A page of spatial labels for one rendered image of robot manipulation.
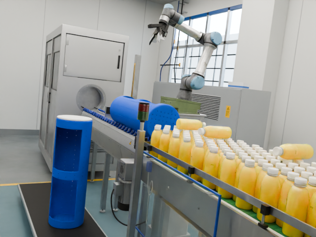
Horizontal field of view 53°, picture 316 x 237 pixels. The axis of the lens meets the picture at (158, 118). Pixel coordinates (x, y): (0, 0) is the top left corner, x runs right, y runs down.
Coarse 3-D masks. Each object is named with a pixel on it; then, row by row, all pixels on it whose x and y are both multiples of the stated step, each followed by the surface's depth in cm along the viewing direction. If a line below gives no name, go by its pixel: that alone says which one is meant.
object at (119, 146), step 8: (96, 112) 422; (96, 120) 353; (96, 128) 343; (104, 128) 321; (96, 136) 354; (104, 136) 319; (112, 136) 295; (120, 136) 279; (104, 144) 330; (112, 144) 300; (120, 144) 274; (128, 144) 259; (112, 152) 308; (120, 152) 282; (128, 152) 259
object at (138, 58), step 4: (136, 56) 369; (140, 56) 370; (136, 60) 369; (140, 60) 371; (136, 64) 370; (140, 64) 372; (136, 68) 370; (136, 72) 371; (136, 76) 372; (136, 80) 372; (132, 84) 375; (136, 84) 373; (132, 88) 375; (136, 88) 374; (132, 92) 374; (136, 92) 374; (132, 96) 374; (136, 96) 375
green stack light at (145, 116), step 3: (138, 111) 178; (141, 111) 177; (138, 114) 178; (141, 114) 177; (144, 114) 177; (147, 114) 178; (138, 117) 178; (141, 117) 177; (144, 117) 177; (147, 117) 178; (144, 120) 177; (147, 120) 179
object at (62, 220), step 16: (64, 128) 268; (80, 128) 247; (64, 144) 270; (80, 144) 273; (64, 160) 272; (80, 160) 251; (64, 176) 248; (80, 176) 253; (64, 192) 276; (80, 192) 256; (64, 208) 278; (80, 208) 258; (64, 224) 252; (80, 224) 262
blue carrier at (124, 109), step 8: (120, 96) 304; (128, 96) 305; (112, 104) 301; (120, 104) 283; (128, 104) 269; (136, 104) 257; (152, 104) 238; (160, 104) 231; (112, 112) 297; (120, 112) 277; (128, 112) 261; (136, 112) 247; (152, 112) 228; (160, 112) 231; (168, 112) 235; (176, 112) 237; (120, 120) 281; (128, 120) 260; (136, 120) 244; (152, 120) 229; (160, 120) 232; (168, 120) 235; (176, 120) 238; (136, 128) 250; (144, 128) 232; (152, 128) 230
